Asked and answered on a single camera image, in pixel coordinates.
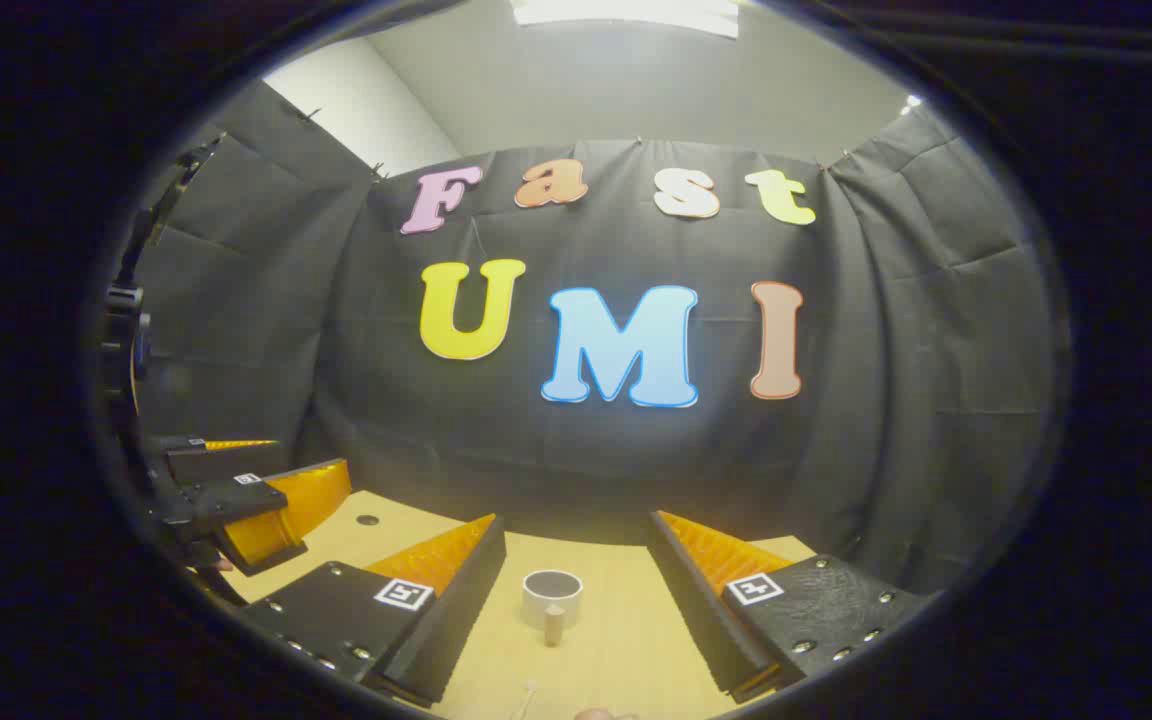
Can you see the beige toothbrush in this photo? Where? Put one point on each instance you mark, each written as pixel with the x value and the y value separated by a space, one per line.
pixel 528 692

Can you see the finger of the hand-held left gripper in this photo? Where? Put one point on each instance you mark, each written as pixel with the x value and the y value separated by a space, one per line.
pixel 216 462
pixel 236 497

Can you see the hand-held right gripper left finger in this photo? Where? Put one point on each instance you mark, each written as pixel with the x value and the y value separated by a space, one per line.
pixel 456 610

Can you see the black backdrop cloth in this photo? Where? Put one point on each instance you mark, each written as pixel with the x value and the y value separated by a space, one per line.
pixel 536 450

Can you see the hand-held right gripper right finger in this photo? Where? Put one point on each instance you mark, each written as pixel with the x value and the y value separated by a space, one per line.
pixel 696 610

